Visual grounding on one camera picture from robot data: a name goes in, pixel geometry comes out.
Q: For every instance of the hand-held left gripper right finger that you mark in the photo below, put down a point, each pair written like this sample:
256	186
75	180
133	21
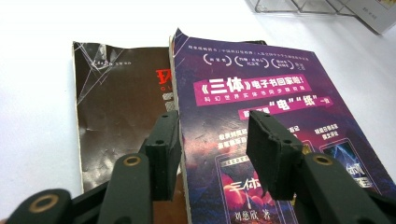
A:
274	155

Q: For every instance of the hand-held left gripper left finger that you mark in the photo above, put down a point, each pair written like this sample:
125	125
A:
163	155

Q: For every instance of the white book with picture grid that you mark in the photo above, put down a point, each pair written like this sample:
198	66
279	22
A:
373	15

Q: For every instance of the clear acrylic book rack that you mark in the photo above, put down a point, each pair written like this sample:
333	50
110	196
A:
280	11

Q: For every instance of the black book with red print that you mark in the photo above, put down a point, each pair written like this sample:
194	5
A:
118	109

